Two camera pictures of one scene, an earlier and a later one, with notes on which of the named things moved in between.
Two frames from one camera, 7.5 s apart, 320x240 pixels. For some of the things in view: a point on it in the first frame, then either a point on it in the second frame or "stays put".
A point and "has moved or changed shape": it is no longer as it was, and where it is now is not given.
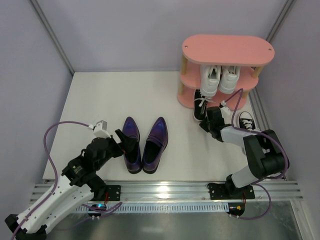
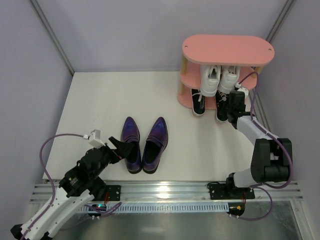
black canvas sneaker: (200, 105) has moved or changed shape
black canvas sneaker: (246, 122) has moved or changed shape
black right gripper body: (208, 122) → (235, 97)
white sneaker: (210, 78) stays put
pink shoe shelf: (249, 53) stays put
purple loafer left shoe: (133, 156) stays put
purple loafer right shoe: (156, 143) stays put
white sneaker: (230, 74) stays put
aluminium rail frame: (188, 191) stays put
